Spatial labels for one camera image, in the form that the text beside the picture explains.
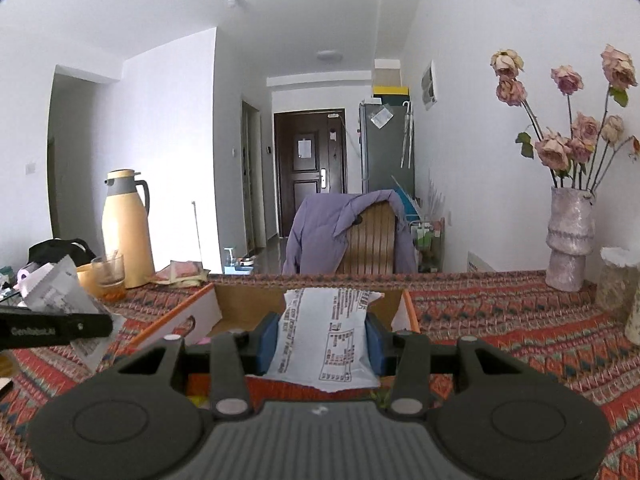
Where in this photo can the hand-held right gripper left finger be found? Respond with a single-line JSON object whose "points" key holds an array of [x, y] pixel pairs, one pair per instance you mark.
{"points": [[267, 350]]}

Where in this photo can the red patterned tablecloth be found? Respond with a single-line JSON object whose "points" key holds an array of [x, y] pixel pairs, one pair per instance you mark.
{"points": [[500, 320]]}

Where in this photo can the grey white snack packet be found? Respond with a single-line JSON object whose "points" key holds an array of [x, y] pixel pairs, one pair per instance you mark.
{"points": [[55, 290]]}

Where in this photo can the orange cardboard box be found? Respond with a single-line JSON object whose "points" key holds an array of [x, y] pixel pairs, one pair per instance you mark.
{"points": [[240, 310]]}

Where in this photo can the pink flat packet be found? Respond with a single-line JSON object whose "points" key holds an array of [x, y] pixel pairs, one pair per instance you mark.
{"points": [[182, 272]]}

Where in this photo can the white light switch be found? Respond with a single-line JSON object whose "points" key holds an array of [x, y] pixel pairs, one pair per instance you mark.
{"points": [[31, 167]]}

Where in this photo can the white interior door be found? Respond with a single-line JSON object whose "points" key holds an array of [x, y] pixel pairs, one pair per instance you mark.
{"points": [[252, 185]]}

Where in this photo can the round ceiling light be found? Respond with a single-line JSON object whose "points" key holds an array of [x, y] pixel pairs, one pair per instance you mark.
{"points": [[329, 54]]}

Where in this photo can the plain cardboard box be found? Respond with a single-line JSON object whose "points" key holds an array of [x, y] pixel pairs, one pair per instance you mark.
{"points": [[387, 74]]}

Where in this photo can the dark brown entrance door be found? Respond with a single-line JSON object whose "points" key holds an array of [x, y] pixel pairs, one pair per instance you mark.
{"points": [[307, 200]]}

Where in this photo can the white umbrella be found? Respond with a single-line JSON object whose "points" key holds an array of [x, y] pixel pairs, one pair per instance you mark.
{"points": [[407, 135]]}

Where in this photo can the wooden chair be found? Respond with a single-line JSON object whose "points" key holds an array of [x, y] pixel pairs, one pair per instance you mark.
{"points": [[372, 240]]}

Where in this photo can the yellow cup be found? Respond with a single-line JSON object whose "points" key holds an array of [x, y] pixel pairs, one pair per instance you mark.
{"points": [[86, 280]]}

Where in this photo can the white wall radiator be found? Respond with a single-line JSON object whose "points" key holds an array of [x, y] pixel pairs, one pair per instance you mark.
{"points": [[481, 261]]}

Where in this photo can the white snack packet black print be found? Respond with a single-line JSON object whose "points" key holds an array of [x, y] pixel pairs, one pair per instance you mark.
{"points": [[320, 330]]}

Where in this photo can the bunch of dried pink roses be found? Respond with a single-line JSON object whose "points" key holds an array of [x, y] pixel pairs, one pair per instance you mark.
{"points": [[552, 152]]}

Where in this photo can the glass jar with white cover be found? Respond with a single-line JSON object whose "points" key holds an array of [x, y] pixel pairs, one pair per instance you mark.
{"points": [[615, 280]]}

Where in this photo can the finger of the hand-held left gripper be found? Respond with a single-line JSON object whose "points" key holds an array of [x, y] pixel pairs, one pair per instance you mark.
{"points": [[90, 325]]}

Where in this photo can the pale dried pampas grass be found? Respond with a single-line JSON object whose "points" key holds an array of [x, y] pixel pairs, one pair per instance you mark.
{"points": [[432, 202]]}

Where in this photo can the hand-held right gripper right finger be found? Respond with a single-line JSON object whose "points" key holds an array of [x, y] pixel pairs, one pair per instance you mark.
{"points": [[375, 350]]}

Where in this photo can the purple jacket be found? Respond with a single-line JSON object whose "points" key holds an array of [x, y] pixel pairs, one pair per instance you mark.
{"points": [[315, 230]]}

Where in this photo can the small purple roll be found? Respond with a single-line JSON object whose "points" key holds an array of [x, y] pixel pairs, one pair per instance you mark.
{"points": [[25, 277]]}

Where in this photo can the yellow thermos jug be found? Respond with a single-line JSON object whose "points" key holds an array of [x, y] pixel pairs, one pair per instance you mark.
{"points": [[125, 230]]}

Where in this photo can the small blue stool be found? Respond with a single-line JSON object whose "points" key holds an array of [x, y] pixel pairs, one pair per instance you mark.
{"points": [[242, 267]]}

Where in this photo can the white paper on door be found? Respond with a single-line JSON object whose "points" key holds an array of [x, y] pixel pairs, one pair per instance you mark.
{"points": [[305, 148]]}

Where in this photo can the white mop pole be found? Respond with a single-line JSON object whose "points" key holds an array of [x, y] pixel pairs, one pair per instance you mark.
{"points": [[196, 230]]}

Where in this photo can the yellow black box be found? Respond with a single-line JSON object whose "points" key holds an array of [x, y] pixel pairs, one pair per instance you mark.
{"points": [[391, 91]]}

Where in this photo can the speckled white vase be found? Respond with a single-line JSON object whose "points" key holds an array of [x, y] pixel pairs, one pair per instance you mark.
{"points": [[634, 320]]}

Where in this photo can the black bag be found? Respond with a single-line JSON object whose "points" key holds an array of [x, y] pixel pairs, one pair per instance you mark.
{"points": [[55, 249]]}

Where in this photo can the glass cup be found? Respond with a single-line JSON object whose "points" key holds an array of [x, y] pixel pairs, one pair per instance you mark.
{"points": [[107, 272]]}

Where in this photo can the pink textured vase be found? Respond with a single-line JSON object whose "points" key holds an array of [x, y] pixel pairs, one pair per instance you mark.
{"points": [[570, 240]]}

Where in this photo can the paper sheet on refrigerator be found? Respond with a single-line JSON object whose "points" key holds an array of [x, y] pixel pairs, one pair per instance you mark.
{"points": [[381, 117]]}

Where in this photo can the grey refrigerator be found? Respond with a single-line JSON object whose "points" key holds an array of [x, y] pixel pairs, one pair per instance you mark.
{"points": [[385, 155]]}

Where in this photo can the storage rack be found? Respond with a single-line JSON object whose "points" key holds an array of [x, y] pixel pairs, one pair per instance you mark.
{"points": [[427, 245]]}

